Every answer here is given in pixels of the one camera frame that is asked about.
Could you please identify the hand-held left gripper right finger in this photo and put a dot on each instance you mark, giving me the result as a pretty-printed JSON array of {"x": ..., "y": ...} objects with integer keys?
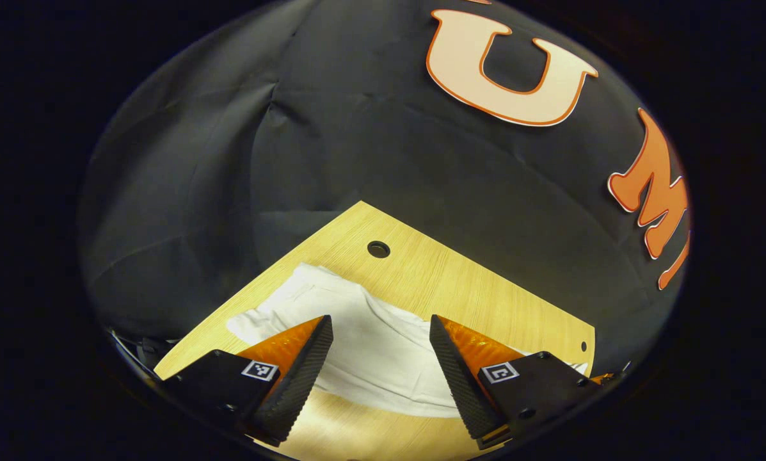
[{"x": 459, "y": 390}]

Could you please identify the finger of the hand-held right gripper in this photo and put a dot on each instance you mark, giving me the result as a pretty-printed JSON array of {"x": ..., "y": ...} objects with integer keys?
[{"x": 605, "y": 378}]

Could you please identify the black backdrop cloth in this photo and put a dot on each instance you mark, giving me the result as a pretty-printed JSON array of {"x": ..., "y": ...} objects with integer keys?
[{"x": 357, "y": 128}]

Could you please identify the white jeans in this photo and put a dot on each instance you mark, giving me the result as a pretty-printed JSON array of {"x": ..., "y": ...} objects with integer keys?
[{"x": 382, "y": 346}]

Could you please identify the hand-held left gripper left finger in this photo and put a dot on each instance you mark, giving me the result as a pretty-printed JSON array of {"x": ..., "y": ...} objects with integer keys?
[{"x": 296, "y": 390}]

